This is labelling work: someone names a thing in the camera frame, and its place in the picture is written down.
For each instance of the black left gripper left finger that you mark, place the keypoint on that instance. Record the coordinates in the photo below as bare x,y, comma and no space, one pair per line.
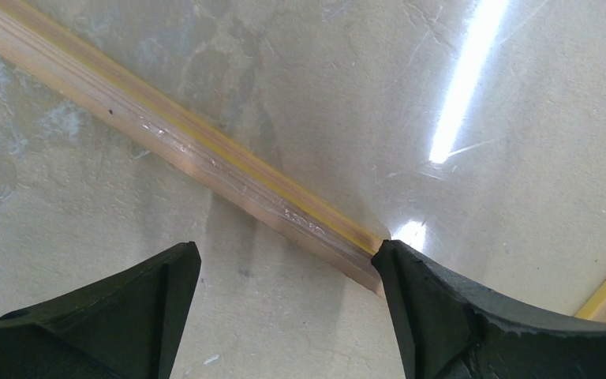
128,325

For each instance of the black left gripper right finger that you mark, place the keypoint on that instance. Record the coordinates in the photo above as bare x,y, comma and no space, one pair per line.
448,326

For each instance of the clear plastic glazing sheet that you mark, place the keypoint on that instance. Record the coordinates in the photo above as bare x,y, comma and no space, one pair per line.
439,131

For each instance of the yellow wooden picture frame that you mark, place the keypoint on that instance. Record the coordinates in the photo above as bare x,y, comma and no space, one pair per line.
177,136

